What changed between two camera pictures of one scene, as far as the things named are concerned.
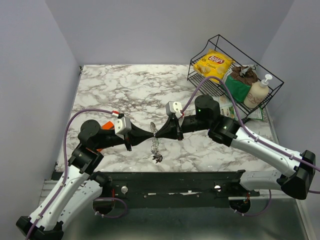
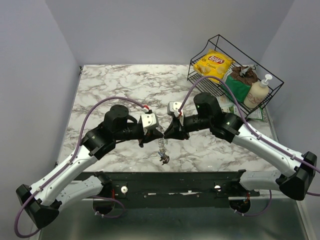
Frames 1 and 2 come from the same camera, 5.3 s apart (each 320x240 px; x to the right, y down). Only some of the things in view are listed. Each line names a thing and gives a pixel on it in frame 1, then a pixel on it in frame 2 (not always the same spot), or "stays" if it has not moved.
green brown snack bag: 239,80 stays
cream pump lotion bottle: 257,91 stays
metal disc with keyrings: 155,142 → 162,142
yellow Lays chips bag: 214,64 stays
